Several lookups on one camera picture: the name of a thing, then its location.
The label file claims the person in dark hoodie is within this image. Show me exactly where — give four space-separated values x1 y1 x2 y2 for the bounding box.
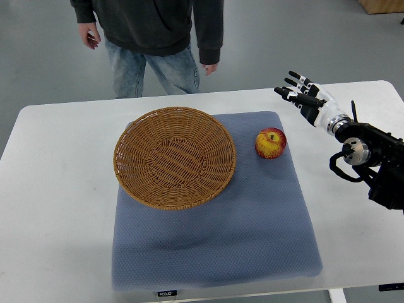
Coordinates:
70 1 224 98

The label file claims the red yellow apple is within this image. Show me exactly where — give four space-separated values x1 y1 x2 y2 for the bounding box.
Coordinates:
255 128 287 160

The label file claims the wooden box corner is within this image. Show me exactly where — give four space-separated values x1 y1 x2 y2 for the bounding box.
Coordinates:
359 0 403 15

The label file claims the brown wicker basket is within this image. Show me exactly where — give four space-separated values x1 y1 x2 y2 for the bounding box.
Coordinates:
113 107 236 210

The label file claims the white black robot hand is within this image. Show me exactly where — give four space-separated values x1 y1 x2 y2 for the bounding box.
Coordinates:
274 71 351 136

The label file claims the blue grey cushion mat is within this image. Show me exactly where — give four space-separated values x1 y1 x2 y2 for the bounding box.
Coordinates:
112 111 323 292

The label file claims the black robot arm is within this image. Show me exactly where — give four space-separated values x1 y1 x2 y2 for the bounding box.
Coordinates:
330 101 403 210

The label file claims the black table control panel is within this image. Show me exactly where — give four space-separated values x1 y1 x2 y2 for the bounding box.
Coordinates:
378 283 404 292

